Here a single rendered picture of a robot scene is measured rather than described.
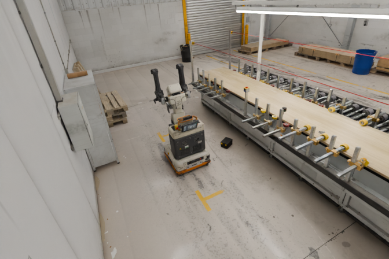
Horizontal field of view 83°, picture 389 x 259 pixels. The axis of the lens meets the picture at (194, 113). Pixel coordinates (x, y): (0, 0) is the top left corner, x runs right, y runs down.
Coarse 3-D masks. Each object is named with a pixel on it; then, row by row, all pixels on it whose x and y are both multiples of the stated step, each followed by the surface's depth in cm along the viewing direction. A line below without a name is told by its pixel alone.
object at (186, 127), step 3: (195, 120) 336; (198, 120) 335; (189, 123) 322; (192, 123) 323; (195, 123) 327; (180, 126) 325; (183, 126) 318; (186, 126) 322; (189, 126) 326; (192, 126) 330; (195, 126) 334; (183, 129) 326; (186, 129) 330; (189, 129) 334
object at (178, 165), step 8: (168, 144) 393; (168, 152) 374; (200, 152) 366; (208, 152) 367; (168, 160) 383; (176, 160) 352; (184, 160) 351; (208, 160) 371; (176, 168) 350; (184, 168) 353; (192, 168) 360
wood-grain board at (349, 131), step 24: (216, 72) 535; (240, 96) 405; (264, 96) 397; (288, 96) 390; (288, 120) 318; (312, 120) 314; (336, 120) 309; (336, 144) 264; (360, 144) 260; (384, 144) 257; (384, 168) 224
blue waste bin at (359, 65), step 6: (360, 54) 675; (366, 54) 663; (372, 54) 659; (354, 60) 704; (360, 60) 681; (366, 60) 670; (372, 60) 670; (354, 66) 704; (360, 66) 687; (366, 66) 680; (354, 72) 708; (360, 72) 694; (366, 72) 689
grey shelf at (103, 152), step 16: (64, 80) 348; (80, 80) 343; (80, 96) 324; (96, 96) 359; (96, 112) 343; (96, 128) 354; (96, 144) 365; (112, 144) 378; (96, 160) 376; (112, 160) 390
